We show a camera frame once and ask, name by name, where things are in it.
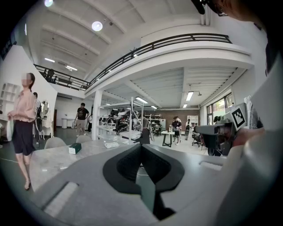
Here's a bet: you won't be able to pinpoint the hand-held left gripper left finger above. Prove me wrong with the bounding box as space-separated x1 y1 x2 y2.
103 144 142 195

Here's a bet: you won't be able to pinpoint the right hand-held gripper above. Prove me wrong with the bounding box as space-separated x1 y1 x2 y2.
194 106 247 156

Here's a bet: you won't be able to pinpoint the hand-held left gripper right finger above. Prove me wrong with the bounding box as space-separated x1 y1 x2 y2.
141 144 185 222

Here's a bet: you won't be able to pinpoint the person's right forearm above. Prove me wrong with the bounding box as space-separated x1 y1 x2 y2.
234 127 266 148

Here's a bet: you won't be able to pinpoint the person's right hand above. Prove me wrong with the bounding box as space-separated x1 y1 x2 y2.
221 128 234 143

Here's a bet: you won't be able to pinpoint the black office chair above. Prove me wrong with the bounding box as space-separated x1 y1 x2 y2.
191 132 204 148

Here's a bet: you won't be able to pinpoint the large window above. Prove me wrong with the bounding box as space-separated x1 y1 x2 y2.
206 92 233 124

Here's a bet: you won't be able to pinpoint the white table with dark legs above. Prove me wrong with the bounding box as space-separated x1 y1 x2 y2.
161 130 178 147

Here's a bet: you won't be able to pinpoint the grey shell chair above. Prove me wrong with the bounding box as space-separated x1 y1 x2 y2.
75 135 92 144
44 137 67 150

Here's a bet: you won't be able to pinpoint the green box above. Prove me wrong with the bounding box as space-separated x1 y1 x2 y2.
68 143 83 155

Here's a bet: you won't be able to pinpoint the black and white robot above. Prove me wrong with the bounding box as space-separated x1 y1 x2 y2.
107 108 134 136

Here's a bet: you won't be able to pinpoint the white metal shelving rack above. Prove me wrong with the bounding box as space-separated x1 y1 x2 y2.
95 96 145 142

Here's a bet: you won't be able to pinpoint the white vanity dresser with mirror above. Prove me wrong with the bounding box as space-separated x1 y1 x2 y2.
37 100 55 140

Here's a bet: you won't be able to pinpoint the person's black t-shirt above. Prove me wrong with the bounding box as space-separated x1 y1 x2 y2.
264 28 283 76

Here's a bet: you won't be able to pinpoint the black balcony railing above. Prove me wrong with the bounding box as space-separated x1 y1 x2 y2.
33 33 233 91

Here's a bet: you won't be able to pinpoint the eyeglasses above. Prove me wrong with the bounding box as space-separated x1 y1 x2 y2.
211 0 229 17

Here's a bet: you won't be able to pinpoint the white arched shelf cabinet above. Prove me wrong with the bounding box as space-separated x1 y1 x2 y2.
0 82 22 121

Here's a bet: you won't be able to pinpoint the person's head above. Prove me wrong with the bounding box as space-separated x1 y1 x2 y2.
218 0 268 30

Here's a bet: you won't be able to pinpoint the black head-mounted camera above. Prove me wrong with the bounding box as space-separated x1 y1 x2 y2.
191 0 210 15

